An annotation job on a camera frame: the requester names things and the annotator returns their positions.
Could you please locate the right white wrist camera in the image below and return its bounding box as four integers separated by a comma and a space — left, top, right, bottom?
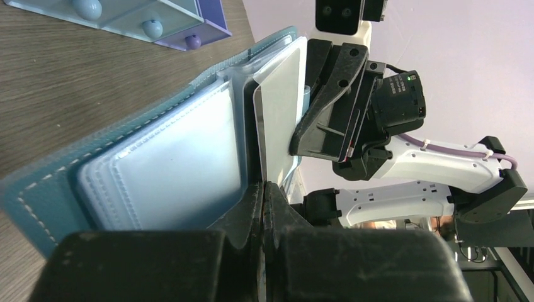
315, 0, 388, 35

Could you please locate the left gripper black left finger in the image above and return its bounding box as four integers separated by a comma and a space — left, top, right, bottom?
30, 183, 264, 301

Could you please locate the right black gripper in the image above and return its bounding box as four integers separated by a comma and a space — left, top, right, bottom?
289, 39, 426, 181

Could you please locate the silver grey credit card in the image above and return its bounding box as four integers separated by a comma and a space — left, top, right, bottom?
253, 48, 305, 185

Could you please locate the light blue card holder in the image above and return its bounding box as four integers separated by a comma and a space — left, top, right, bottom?
2, 27, 308, 257

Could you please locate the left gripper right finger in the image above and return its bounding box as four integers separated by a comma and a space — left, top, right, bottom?
264, 182, 472, 301

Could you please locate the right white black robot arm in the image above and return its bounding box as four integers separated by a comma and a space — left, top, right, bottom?
290, 39, 533, 249

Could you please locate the blue three-compartment organizer tray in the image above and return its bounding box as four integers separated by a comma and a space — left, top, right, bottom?
6, 0, 232, 51

